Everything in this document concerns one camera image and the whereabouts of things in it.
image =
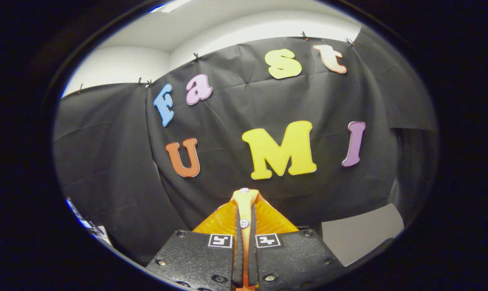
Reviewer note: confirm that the blue white object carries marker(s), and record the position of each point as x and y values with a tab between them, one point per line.
91	226

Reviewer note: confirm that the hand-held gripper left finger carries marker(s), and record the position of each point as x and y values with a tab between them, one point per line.
199	258

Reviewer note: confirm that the grey cabinet with dark top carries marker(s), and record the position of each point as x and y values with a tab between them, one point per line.
361	234

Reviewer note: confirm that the black backdrop cloth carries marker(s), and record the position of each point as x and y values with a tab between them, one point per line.
219	121

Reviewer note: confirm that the yellow orange shirt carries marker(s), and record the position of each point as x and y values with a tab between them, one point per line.
244	198

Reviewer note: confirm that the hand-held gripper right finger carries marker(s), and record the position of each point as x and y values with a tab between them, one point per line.
292	258

